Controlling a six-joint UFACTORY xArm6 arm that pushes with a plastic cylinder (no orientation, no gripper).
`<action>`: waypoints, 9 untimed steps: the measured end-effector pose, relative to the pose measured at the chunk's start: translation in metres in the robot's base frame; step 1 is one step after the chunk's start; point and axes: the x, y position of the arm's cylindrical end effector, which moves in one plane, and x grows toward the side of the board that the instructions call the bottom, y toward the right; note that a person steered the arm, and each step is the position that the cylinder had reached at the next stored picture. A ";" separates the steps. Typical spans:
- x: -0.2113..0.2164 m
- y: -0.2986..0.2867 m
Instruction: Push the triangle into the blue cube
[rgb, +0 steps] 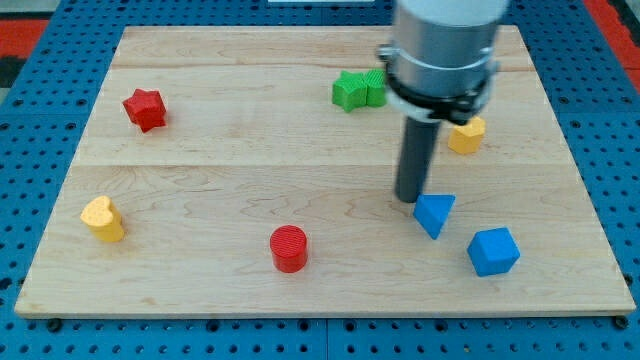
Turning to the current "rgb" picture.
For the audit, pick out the blue triangle block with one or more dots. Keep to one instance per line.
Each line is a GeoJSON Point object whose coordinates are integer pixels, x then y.
{"type": "Point", "coordinates": [432, 211]}

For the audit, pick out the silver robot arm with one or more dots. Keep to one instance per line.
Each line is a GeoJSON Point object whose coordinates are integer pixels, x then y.
{"type": "Point", "coordinates": [439, 60]}

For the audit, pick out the blue cube block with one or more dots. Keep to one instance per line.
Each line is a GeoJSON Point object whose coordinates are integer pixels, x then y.
{"type": "Point", "coordinates": [493, 251]}

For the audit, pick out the red cylinder block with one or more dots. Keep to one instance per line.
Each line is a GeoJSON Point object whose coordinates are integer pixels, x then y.
{"type": "Point", "coordinates": [288, 245]}

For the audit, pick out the green star block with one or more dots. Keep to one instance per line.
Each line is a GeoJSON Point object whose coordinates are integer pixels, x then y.
{"type": "Point", "coordinates": [349, 91]}

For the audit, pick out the wooden board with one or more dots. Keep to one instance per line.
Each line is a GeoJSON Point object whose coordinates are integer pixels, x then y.
{"type": "Point", "coordinates": [253, 142]}

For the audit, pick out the green ridged block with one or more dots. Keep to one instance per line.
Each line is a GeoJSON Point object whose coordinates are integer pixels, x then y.
{"type": "Point", "coordinates": [375, 83]}

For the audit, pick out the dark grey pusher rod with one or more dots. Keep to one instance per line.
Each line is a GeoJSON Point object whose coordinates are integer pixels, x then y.
{"type": "Point", "coordinates": [417, 147]}

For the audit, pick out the yellow pentagon block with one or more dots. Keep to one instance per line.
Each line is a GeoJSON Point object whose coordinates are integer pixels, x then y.
{"type": "Point", "coordinates": [467, 139]}

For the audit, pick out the red star block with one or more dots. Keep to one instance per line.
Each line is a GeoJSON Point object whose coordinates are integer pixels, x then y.
{"type": "Point", "coordinates": [146, 109]}

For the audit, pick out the yellow heart block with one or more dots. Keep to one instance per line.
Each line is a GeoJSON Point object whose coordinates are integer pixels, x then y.
{"type": "Point", "coordinates": [103, 219]}

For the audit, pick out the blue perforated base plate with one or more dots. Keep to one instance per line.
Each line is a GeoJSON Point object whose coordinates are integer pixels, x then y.
{"type": "Point", "coordinates": [49, 102]}

